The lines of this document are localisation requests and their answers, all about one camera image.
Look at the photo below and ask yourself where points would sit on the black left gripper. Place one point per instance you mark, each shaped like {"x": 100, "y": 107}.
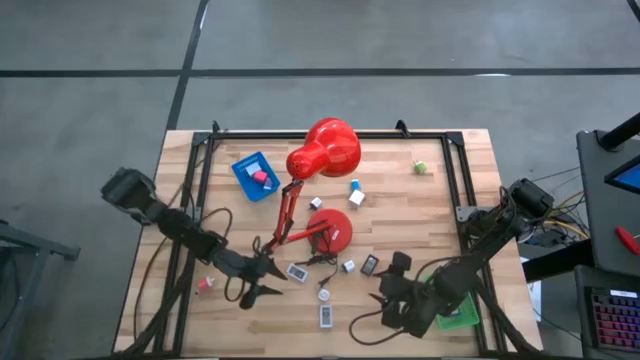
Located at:
{"x": 245, "y": 270}

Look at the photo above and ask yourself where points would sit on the red and white charger block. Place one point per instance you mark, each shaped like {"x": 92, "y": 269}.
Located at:
{"x": 205, "y": 285}

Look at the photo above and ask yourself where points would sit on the white charger block black face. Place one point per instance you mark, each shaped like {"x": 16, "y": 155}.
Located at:
{"x": 316, "y": 203}
{"x": 349, "y": 266}

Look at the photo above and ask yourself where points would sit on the backlit black keyboard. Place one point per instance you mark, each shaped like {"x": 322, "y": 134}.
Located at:
{"x": 617, "y": 320}

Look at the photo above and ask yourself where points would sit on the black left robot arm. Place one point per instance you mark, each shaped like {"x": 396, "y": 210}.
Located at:
{"x": 175, "y": 227}

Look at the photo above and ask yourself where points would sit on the green plastic basket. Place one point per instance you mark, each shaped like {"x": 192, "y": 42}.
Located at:
{"x": 462, "y": 315}

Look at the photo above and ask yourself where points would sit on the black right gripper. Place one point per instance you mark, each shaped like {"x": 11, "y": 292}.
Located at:
{"x": 407, "y": 300}

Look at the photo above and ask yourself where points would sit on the purple and white charger block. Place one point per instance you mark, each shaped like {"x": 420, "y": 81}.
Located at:
{"x": 268, "y": 183}

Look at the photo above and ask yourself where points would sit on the black side desk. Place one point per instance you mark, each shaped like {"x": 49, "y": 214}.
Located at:
{"x": 600, "y": 210}

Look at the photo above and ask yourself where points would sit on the black frame clamp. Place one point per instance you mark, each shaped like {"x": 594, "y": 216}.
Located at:
{"x": 216, "y": 129}
{"x": 401, "y": 129}

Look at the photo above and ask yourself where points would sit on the tablet with blue screen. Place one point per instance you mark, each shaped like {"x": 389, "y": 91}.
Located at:
{"x": 631, "y": 177}

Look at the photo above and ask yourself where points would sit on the blue charger block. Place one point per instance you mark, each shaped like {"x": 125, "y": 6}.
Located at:
{"x": 355, "y": 185}

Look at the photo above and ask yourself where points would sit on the large white charger block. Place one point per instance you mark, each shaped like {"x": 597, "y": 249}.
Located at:
{"x": 357, "y": 198}

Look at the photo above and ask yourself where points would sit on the grey metal table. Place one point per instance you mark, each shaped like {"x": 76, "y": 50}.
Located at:
{"x": 30, "y": 242}

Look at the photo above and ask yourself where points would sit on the black digital thermometer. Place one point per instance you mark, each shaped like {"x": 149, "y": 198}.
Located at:
{"x": 369, "y": 265}

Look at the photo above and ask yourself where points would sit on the red desk lamp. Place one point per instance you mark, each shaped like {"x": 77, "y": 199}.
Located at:
{"x": 330, "y": 145}

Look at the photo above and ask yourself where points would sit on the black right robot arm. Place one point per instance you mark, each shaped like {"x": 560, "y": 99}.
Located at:
{"x": 485, "y": 235}

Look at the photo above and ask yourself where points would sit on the black metal table frame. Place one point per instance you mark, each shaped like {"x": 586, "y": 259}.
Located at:
{"x": 260, "y": 135}

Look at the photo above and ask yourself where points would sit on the blue plastic basket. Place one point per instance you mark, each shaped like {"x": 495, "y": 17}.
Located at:
{"x": 250, "y": 190}

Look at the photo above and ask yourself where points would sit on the white digital thermometer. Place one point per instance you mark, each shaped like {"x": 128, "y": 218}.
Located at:
{"x": 296, "y": 273}
{"x": 325, "y": 316}

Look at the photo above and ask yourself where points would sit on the green charger block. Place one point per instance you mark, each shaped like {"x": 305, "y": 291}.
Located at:
{"x": 420, "y": 168}

